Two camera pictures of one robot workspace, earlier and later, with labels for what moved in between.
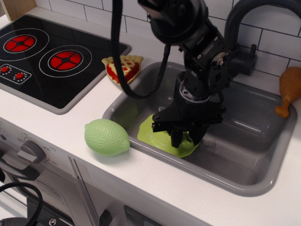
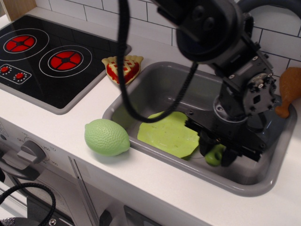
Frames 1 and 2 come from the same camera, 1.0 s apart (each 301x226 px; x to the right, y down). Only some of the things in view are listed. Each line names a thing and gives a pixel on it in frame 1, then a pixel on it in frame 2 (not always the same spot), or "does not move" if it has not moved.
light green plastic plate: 161,140 does not move
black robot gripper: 196,105 -> 236,122
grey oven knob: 31,152 does not move
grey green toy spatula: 186,142 -> 214,158
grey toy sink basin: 247,151 does not move
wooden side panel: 16,8 does not move
